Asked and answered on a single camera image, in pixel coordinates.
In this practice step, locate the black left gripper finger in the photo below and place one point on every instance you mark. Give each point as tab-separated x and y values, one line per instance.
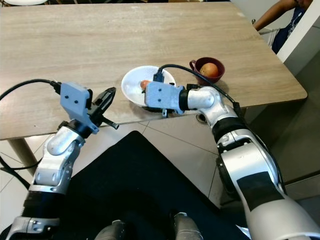
103	97
106	106

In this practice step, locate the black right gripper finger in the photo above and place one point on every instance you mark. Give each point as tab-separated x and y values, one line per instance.
143	93

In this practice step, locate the orange carrot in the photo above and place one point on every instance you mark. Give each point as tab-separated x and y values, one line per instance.
144	84

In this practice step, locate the white shallow plate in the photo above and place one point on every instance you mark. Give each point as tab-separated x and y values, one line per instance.
132	85

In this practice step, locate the person forearm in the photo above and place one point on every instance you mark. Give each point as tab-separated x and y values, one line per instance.
277	12

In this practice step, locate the round floor drain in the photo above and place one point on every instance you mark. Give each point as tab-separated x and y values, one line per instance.
202	118

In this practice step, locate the orange round fruit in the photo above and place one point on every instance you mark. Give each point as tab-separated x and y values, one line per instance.
210	69

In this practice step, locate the dark red cup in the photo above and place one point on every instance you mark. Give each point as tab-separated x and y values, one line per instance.
219	76

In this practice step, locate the robot grey left leg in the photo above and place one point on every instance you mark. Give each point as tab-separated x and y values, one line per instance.
114	231

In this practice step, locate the robot grey leg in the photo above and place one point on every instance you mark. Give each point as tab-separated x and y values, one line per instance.
186	227
114	231

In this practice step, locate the white round chair seat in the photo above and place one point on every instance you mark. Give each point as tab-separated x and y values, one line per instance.
25	2

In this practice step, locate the white slatted chair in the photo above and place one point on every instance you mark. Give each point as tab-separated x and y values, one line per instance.
267	36

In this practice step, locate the robot grey right leg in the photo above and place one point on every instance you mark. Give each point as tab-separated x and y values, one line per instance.
186	227

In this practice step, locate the person torso navy shirt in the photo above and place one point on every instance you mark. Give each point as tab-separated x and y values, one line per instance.
287	31

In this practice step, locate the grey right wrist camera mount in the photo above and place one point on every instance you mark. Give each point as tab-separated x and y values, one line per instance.
162	96

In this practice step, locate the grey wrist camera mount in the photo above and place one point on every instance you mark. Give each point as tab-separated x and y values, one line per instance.
75	100
162	96

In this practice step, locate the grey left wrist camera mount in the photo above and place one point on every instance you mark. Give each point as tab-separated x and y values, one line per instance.
75	100

